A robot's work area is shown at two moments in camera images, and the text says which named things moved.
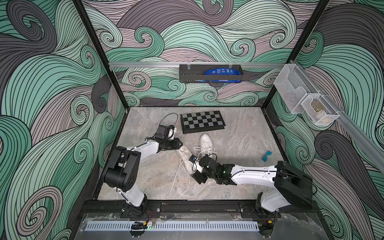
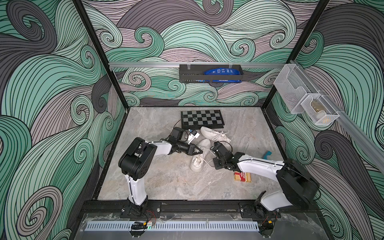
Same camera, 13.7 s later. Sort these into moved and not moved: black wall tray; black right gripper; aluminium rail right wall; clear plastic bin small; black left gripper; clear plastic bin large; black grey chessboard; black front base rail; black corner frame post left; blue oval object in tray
Moved: black left gripper; black right gripper
Not moved: black wall tray; black corner frame post left; clear plastic bin large; black grey chessboard; clear plastic bin small; aluminium rail right wall; black front base rail; blue oval object in tray
